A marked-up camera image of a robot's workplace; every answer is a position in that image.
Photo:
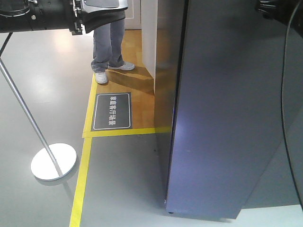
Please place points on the white partition wall panel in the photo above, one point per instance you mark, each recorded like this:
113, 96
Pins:
149, 14

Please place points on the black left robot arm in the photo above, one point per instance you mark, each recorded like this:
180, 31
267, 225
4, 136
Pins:
36, 15

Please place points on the black floor sign white text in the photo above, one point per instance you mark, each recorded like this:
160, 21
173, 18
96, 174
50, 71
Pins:
112, 111

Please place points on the yellow floor tape line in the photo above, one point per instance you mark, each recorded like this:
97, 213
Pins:
88, 136

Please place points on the silver black left wrist shell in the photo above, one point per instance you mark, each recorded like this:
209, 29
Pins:
96, 13

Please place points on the silver stanchion post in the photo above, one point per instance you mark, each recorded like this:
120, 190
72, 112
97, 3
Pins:
52, 162

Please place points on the standing person in grey jeans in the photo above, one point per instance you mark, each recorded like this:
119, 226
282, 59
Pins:
107, 50

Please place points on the open fridge door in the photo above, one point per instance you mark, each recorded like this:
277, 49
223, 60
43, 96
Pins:
227, 123

